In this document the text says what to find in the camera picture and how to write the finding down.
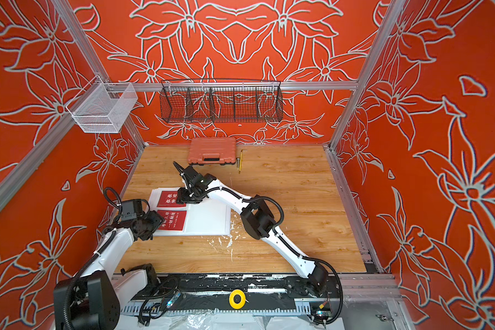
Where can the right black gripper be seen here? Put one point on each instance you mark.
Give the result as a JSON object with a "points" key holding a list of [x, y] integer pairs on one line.
{"points": [[186, 193]]}

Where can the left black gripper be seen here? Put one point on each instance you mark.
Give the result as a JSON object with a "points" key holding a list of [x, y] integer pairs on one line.
{"points": [[155, 218]]}

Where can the red card row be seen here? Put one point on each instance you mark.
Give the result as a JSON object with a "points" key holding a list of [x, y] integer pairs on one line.
{"points": [[174, 220], [168, 199]]}

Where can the red card top row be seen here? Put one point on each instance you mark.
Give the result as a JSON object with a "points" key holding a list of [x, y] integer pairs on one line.
{"points": [[168, 199]]}

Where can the white photo album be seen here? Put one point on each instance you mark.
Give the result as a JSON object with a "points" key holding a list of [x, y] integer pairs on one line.
{"points": [[208, 218]]}

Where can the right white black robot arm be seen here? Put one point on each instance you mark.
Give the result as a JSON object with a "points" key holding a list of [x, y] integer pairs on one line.
{"points": [[261, 218]]}

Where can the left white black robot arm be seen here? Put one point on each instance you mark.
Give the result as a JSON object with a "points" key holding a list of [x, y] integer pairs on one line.
{"points": [[91, 299]]}

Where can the red plastic tool case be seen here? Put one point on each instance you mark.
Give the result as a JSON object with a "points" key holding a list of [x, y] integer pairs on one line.
{"points": [[212, 151]]}

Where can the white mesh basket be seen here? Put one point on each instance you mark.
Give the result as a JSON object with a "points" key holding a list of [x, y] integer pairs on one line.
{"points": [[99, 110]]}

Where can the yellow tape roll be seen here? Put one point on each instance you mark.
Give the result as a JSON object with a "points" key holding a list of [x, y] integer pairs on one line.
{"points": [[237, 299]]}

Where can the yellow handled hex key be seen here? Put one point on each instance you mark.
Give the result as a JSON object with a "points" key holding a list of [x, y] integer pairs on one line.
{"points": [[239, 161]]}

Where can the black wire basket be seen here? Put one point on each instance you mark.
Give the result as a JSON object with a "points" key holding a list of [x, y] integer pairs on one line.
{"points": [[226, 101]]}

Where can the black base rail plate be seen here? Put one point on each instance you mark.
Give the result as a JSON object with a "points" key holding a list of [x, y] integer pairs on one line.
{"points": [[266, 294]]}

